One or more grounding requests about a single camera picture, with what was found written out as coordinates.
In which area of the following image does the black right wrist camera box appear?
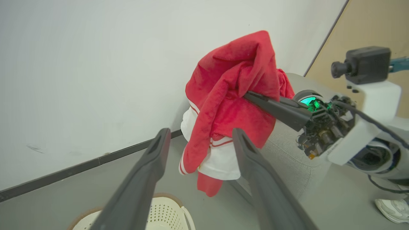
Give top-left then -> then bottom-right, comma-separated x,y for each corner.
331,46 -> 392,85

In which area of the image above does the white sneaker shoe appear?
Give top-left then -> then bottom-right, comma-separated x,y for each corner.
374,198 -> 409,224

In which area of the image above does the grey fabric sofa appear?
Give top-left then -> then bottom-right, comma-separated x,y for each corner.
228,73 -> 334,208

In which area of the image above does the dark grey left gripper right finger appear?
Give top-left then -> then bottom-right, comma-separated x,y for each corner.
232,128 -> 319,230

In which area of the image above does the right camera cable teal connector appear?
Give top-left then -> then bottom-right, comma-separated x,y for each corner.
388,57 -> 409,73

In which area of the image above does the red white striped fleece garment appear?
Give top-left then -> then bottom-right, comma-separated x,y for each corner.
178,30 -> 295,197

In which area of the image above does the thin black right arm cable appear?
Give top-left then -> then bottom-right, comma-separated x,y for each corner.
332,100 -> 409,150
367,174 -> 409,194

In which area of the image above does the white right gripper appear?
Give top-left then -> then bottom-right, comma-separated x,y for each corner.
243,80 -> 402,166

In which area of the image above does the dark grey baseboard strip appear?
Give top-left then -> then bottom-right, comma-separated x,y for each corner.
0,129 -> 183,203

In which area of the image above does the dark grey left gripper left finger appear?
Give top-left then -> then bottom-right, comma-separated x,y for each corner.
89,128 -> 172,230

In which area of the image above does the beige wooden panel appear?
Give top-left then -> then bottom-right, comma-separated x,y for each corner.
304,0 -> 409,119

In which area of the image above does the cream perforated plastic laundry basket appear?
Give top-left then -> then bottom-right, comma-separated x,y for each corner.
68,193 -> 196,230

